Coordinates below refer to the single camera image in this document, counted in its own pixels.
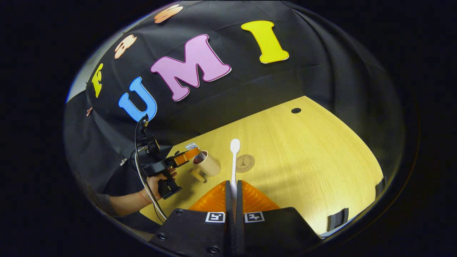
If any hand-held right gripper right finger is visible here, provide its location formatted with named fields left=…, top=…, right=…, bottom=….
left=236, top=180, right=322, bottom=257

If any beige cup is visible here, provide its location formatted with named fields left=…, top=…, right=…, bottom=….
left=189, top=150, right=222, bottom=183

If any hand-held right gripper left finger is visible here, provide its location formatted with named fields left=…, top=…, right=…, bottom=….
left=148, top=180, right=233, bottom=257

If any black desk edge clip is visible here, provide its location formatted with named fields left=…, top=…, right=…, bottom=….
left=375, top=176, right=387, bottom=197
left=327, top=208, right=350, bottom=232

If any round brown coaster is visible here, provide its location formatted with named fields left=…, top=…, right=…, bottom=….
left=236, top=154, right=255, bottom=173

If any black backdrop cloth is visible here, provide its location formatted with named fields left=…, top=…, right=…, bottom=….
left=64, top=0, right=406, bottom=200

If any wooden desktop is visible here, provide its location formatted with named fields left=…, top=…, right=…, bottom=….
left=139, top=96, right=384, bottom=236

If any pink toothbrush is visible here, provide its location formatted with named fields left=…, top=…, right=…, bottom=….
left=230, top=138, right=241, bottom=215

